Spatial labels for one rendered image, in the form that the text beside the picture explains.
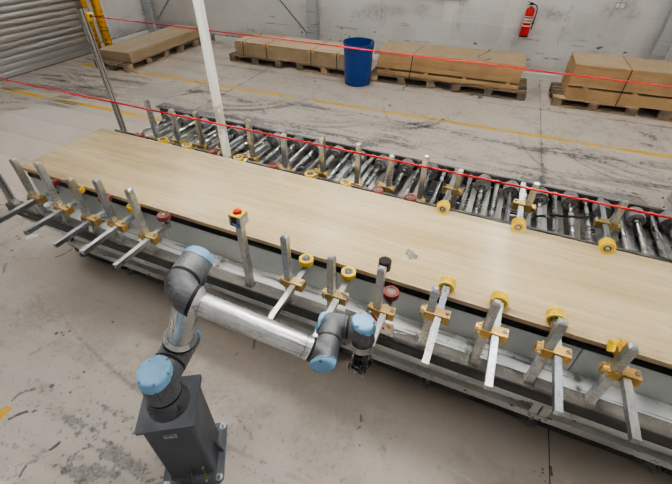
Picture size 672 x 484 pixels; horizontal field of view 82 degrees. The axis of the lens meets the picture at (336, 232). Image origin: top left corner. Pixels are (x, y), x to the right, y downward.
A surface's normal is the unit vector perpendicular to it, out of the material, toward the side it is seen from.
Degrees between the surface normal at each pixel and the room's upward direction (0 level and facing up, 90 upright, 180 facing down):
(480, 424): 0
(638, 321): 0
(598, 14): 90
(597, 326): 0
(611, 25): 90
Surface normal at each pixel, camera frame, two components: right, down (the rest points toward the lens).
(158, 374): 0.00, -0.72
